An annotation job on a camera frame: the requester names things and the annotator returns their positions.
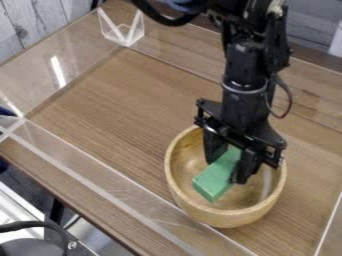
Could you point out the brown wooden bowl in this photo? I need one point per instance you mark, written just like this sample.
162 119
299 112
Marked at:
243 204

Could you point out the blue object at left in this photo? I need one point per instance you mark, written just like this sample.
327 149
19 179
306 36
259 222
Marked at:
5 112

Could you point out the black metal bracket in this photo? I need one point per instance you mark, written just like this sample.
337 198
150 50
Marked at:
63 239

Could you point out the white object at right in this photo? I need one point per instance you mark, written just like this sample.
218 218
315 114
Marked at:
335 47

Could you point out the green rectangular block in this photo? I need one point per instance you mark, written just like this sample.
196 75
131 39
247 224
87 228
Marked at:
212 181

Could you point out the clear acrylic corner bracket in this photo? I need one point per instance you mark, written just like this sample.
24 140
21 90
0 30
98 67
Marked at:
122 34

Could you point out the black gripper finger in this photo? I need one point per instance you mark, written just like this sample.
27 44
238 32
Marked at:
215 146
249 163

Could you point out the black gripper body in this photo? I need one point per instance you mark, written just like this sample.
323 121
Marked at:
239 118

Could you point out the clear acrylic tray enclosure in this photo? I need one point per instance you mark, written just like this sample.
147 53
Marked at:
102 134

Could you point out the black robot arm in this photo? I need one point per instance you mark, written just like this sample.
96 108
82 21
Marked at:
257 53

